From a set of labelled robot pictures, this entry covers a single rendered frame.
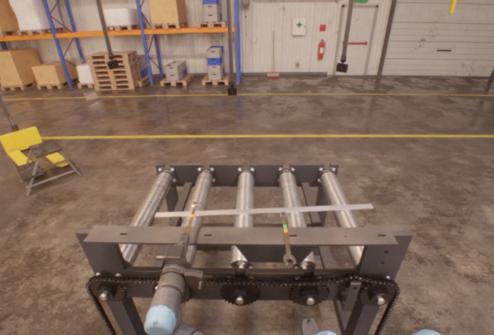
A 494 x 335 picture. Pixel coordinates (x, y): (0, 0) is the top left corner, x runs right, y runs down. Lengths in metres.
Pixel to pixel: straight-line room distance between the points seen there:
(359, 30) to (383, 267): 9.43
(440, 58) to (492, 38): 1.74
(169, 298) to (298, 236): 0.51
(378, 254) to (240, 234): 0.57
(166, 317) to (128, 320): 0.86
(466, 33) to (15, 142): 12.53
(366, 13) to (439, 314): 9.09
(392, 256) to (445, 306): 1.43
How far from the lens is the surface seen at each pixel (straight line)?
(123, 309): 1.55
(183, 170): 2.04
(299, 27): 9.73
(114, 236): 1.16
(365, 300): 1.38
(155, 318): 0.77
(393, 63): 10.92
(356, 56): 10.40
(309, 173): 2.02
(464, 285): 2.88
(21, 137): 5.65
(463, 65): 12.25
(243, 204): 1.59
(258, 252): 1.15
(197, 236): 1.06
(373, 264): 1.28
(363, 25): 10.36
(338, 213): 1.64
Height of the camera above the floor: 1.90
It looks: 30 degrees down
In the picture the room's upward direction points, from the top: 1 degrees counter-clockwise
